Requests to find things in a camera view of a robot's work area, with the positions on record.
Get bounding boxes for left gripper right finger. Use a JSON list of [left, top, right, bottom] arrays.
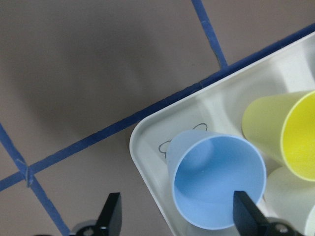
[[233, 191, 301, 236]]

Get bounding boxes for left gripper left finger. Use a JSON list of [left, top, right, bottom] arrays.
[[95, 192, 122, 236]]

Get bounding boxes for light blue cup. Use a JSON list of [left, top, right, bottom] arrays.
[[165, 129, 267, 230]]

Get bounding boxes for pale green cup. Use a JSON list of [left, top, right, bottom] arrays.
[[264, 167, 315, 236]]

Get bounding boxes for yellow cup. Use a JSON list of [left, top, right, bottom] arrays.
[[242, 90, 315, 181]]

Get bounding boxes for cream serving tray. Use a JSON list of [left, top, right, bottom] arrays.
[[129, 33, 315, 236]]

